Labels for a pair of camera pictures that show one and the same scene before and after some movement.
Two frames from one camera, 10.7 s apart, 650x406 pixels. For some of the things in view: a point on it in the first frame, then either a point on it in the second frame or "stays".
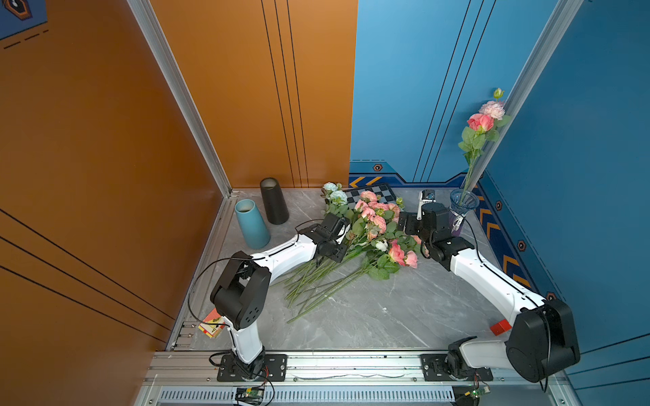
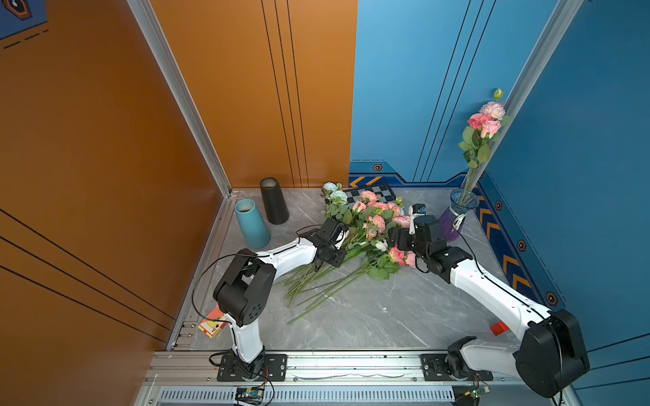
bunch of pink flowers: [378, 244] stays
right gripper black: [411, 220] → [403, 233]
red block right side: [500, 327] stays
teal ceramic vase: [256, 233] stays
